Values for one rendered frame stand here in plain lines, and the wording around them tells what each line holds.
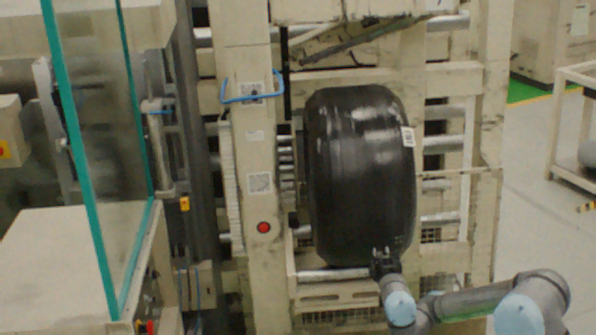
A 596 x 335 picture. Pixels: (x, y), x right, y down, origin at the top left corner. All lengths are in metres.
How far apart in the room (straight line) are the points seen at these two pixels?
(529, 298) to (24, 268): 1.17
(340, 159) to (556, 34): 4.74
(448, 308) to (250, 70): 0.85
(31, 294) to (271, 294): 0.90
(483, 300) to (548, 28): 4.91
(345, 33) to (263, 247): 0.78
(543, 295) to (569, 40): 5.19
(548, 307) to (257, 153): 0.96
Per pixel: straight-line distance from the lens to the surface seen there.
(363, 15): 2.15
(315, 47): 2.30
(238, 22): 1.86
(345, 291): 2.15
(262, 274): 2.21
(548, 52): 6.47
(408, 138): 1.91
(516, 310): 1.46
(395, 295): 1.70
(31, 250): 1.80
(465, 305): 1.74
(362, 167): 1.85
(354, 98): 1.98
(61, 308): 1.55
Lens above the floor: 2.14
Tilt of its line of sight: 26 degrees down
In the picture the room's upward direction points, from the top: 3 degrees counter-clockwise
